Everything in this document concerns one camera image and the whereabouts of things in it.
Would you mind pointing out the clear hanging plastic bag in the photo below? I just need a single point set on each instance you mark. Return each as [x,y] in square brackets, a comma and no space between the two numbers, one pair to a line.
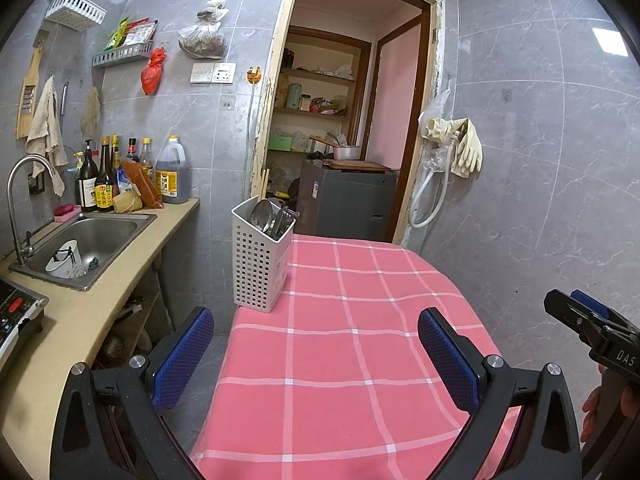
[435,105]

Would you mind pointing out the clear bag of dried goods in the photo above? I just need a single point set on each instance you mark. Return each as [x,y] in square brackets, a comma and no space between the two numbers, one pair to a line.
[202,40]

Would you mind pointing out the green cup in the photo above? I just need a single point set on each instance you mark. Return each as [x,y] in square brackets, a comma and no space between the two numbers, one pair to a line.
[294,96]

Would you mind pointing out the large dark oil jug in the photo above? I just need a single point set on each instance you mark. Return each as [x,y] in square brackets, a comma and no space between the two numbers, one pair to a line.
[172,175]

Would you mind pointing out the dark pump bottle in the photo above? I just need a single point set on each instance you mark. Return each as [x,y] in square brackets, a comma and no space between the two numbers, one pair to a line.
[87,185]

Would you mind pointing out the person's right hand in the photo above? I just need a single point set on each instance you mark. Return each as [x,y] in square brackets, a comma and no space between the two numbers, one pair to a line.
[592,405]

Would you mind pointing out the white wall basket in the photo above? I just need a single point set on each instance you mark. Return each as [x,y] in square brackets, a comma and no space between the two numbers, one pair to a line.
[75,10]

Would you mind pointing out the metal wall rack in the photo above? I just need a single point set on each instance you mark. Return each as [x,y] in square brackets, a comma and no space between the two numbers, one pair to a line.
[122,56]

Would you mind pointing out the steel sink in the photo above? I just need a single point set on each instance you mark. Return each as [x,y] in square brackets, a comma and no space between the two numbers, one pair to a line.
[110,235]

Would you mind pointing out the wooden shelf unit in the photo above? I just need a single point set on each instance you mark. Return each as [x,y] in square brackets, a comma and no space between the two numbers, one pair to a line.
[320,77]

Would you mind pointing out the clear bottle yellow cap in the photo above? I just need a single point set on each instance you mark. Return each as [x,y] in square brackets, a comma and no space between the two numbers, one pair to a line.
[146,157]

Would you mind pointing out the slim yellow cap bottle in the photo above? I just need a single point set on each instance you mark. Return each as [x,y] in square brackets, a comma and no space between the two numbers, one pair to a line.
[115,150]

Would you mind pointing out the pink checkered tablecloth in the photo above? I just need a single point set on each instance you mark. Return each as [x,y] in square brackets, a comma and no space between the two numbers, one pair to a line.
[350,360]

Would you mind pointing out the white wall switch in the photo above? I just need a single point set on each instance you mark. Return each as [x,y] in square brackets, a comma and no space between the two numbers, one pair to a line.
[202,72]

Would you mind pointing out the cream rubber gloves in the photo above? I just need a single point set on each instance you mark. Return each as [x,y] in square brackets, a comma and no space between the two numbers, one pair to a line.
[467,150]

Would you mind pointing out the steel scrubber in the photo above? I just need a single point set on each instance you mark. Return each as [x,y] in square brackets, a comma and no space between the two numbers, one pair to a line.
[95,265]

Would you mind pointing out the yellow green seasoning packet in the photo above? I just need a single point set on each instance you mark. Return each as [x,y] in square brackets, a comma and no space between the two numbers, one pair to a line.
[115,37]

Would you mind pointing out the steel peeler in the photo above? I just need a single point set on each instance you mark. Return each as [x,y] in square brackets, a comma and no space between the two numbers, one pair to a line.
[291,212]

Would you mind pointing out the hanging metal tool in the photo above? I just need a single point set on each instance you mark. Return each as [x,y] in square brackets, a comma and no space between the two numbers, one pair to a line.
[63,105]

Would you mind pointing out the wooden door frame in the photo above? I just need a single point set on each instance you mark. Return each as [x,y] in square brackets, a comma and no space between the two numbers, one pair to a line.
[262,110]

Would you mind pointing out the red plastic bag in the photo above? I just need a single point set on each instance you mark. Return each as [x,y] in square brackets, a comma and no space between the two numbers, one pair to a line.
[152,75]

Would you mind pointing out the white perforated utensil basket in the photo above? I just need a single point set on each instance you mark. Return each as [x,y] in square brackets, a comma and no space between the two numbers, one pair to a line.
[260,270]

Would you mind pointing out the orange packet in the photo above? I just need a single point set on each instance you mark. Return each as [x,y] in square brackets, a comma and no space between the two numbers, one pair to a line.
[145,187]

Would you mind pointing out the dark bottle red cap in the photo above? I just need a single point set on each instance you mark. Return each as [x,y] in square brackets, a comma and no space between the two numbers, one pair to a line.
[132,152]

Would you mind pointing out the white wall socket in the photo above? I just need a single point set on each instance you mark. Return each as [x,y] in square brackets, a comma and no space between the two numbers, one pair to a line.
[224,72]

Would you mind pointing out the grey cabinet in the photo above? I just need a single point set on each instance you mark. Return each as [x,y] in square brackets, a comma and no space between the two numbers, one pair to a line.
[345,205]

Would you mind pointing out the brown paper packet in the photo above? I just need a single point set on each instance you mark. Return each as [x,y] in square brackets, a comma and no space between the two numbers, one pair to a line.
[127,203]

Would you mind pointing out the white cup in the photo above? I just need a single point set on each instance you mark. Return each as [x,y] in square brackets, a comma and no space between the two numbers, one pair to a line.
[62,262]

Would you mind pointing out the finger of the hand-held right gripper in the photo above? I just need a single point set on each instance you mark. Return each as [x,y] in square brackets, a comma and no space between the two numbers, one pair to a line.
[590,302]
[575,317]

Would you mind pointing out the hanging loofah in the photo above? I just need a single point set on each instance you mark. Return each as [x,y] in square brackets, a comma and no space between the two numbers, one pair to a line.
[91,115]

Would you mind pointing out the beige kitchen counter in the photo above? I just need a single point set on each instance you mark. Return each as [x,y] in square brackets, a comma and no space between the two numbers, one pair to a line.
[85,310]

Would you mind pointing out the black induction cooker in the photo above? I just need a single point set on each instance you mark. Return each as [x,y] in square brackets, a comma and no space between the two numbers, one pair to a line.
[15,315]

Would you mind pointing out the beige hanging dishcloth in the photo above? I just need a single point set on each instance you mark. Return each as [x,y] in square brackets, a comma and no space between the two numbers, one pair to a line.
[45,130]

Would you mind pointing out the pink soap dish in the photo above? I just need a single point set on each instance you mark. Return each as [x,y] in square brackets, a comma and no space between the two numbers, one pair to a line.
[67,212]

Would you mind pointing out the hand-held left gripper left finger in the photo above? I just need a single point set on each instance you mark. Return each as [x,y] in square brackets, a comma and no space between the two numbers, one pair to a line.
[182,355]

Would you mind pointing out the wooden grater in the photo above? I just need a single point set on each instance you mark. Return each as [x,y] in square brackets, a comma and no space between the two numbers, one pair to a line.
[30,95]

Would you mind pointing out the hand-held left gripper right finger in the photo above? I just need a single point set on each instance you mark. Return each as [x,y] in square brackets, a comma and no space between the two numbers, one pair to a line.
[447,360]

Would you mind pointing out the wooden chopstick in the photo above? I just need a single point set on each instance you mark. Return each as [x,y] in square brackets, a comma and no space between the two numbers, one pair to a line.
[266,185]
[261,185]

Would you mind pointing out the wooden cutting board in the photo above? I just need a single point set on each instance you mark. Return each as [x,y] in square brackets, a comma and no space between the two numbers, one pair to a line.
[360,166]

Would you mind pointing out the steel faucet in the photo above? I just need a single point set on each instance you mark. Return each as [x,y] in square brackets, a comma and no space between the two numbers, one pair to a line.
[15,200]

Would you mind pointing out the red seasoning packet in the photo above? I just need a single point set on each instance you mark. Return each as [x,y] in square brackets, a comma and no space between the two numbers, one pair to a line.
[140,32]

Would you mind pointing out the glass jar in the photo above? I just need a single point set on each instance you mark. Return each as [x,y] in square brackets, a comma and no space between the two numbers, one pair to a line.
[305,102]

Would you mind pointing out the green box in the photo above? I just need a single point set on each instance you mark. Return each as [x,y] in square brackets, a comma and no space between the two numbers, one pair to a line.
[280,143]

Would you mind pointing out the small cooking pot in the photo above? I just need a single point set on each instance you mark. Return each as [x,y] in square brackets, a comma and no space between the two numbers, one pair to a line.
[346,152]

